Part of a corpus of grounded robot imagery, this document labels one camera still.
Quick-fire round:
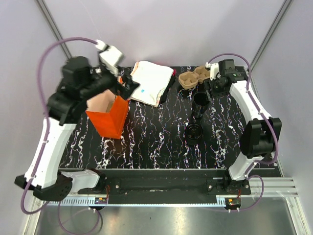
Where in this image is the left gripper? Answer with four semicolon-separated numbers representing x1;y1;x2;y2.
81;61;140;100

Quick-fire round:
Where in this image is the orange paper bag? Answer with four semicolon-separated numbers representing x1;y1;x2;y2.
86;90;129;139

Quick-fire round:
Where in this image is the brown pulp cup carrier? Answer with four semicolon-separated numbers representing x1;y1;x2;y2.
105;99;115;113

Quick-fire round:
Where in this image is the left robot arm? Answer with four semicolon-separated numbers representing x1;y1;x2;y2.
14;56;139;201

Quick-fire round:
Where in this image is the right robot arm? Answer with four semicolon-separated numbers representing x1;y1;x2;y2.
205;59;282;194

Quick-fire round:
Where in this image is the black tall coffee cup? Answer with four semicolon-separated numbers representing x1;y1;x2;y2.
192;92;211;118

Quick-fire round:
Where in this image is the stack of white napkins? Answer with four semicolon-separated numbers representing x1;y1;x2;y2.
131;61;174;107

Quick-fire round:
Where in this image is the black cloth under napkins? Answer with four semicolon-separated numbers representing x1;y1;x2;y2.
159;69;177;104

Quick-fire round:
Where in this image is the black cup lid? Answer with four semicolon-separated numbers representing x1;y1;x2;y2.
184;123;203;145

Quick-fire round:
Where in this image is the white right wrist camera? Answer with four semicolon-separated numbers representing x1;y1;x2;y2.
205;62;219;80

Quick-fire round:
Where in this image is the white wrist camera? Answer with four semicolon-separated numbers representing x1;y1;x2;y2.
205;62;219;80
96;40;124;76

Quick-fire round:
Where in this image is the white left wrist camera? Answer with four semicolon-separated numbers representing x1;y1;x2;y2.
96;40;124;76

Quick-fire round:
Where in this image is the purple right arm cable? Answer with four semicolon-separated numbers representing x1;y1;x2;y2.
206;52;280;212

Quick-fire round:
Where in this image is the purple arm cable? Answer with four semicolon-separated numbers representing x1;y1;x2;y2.
206;52;280;212
21;37;105;235

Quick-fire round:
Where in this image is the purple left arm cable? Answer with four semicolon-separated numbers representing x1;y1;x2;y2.
21;37;105;235

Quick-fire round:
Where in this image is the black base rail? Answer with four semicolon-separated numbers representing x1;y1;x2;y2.
79;169;251;206

